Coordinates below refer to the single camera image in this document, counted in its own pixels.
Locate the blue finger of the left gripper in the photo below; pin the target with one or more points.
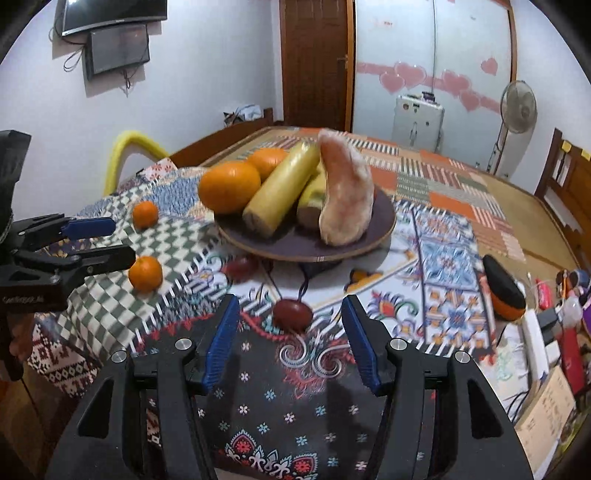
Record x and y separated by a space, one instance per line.
76 229

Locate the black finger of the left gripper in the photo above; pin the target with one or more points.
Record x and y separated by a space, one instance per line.
105 260

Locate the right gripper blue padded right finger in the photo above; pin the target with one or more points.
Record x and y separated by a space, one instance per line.
368 340

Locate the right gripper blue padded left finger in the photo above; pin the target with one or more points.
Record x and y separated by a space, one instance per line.
216 345

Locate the peeled pomelo segment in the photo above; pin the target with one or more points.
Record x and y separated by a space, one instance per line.
349 194

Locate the large orange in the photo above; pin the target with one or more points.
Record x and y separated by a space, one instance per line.
228 187
265 160

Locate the long yellow-green fruit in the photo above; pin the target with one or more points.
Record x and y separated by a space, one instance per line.
267 209

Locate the small mandarin front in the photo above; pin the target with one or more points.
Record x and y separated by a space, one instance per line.
145 275

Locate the small mandarin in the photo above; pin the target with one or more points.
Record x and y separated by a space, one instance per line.
145 275
144 215

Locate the dark red jujube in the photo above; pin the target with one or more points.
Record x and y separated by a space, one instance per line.
241 268
292 315

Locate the patterned patchwork tablecloth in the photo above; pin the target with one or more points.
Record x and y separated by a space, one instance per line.
345 341

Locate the yellow foam tube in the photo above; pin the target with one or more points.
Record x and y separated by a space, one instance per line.
128 138

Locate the dark purple round plate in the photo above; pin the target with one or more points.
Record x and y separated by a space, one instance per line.
292 243

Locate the wooden bed footboard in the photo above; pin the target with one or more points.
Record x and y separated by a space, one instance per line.
222 141

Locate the black orange glasses case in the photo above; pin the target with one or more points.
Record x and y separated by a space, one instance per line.
508 301

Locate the white power strip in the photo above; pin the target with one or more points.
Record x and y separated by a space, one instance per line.
535 347

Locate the white appliance box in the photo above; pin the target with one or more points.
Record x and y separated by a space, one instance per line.
418 123

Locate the wooden bed headboard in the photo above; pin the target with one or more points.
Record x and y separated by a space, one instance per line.
564 188

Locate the standing electric fan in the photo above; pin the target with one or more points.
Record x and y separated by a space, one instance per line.
519 112

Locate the brown wooden door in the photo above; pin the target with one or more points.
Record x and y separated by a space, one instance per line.
317 45

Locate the small black wall monitor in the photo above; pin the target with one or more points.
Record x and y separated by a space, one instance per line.
116 48

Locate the wall-mounted black television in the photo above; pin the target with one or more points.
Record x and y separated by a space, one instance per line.
77 16

